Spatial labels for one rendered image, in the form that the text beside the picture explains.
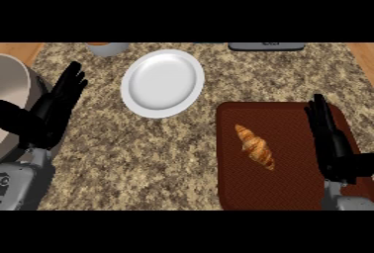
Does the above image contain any grey cup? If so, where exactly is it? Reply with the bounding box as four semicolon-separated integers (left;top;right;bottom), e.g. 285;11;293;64
84;42;131;58

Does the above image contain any golden brown croissant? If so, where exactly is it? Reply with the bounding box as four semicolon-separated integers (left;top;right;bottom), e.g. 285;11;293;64
233;124;276;172

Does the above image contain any white oval plate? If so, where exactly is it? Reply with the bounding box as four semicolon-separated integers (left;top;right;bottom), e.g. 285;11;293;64
120;48;205;120

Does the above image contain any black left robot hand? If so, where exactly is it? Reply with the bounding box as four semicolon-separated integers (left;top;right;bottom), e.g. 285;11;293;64
0;60;90;151

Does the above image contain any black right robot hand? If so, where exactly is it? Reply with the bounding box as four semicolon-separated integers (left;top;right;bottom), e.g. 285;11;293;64
304;93;374;185

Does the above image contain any dark red tray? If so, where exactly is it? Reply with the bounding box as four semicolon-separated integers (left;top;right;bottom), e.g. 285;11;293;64
214;101;374;211

